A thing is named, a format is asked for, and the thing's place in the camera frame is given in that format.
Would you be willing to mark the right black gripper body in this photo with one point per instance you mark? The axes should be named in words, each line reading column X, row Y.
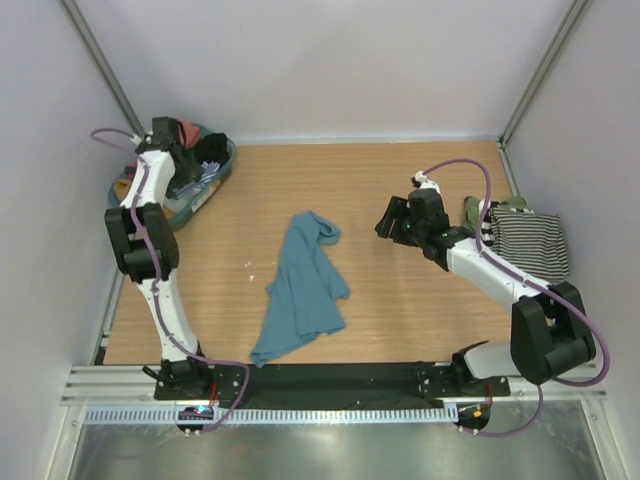
column 404, row 229

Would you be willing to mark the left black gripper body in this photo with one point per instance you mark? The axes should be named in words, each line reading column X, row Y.
column 188, row 172

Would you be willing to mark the thin striped black tank top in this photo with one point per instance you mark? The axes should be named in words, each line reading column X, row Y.
column 532, row 242

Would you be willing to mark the light blue garment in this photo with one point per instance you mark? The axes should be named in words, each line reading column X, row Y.
column 304, row 293

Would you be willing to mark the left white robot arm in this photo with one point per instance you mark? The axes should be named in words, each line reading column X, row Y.
column 143, row 242

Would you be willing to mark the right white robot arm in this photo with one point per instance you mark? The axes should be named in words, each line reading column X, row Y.
column 549, row 335

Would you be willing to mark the olive green folded tank top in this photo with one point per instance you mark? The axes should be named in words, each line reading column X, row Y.
column 473, row 206

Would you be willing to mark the coral red garment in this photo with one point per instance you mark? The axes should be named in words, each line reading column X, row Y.
column 189, row 133

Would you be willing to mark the black garment in basket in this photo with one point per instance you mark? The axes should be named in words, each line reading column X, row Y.
column 212, row 149

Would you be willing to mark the white striped garment in basket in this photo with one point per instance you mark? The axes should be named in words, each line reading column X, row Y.
column 182, row 185

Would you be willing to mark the mustard brown garment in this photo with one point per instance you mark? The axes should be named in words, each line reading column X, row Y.
column 120, row 190

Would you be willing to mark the teal laundry basket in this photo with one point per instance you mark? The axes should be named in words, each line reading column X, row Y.
column 179, row 212

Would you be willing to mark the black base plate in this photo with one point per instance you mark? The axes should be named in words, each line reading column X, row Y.
column 321, row 386

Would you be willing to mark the aluminium frame rail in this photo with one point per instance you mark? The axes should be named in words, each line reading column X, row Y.
column 121, row 384

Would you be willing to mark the slotted white cable duct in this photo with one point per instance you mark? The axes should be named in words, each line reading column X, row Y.
column 183, row 415

